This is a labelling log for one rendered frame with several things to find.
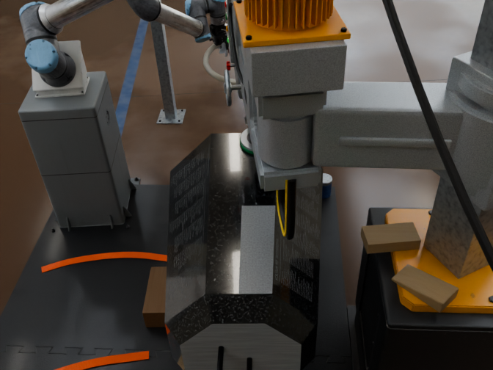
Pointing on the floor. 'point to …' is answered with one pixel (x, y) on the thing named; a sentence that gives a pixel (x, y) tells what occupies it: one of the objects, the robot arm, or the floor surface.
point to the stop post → (168, 115)
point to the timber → (155, 298)
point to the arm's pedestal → (80, 154)
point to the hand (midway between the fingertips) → (224, 52)
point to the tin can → (326, 186)
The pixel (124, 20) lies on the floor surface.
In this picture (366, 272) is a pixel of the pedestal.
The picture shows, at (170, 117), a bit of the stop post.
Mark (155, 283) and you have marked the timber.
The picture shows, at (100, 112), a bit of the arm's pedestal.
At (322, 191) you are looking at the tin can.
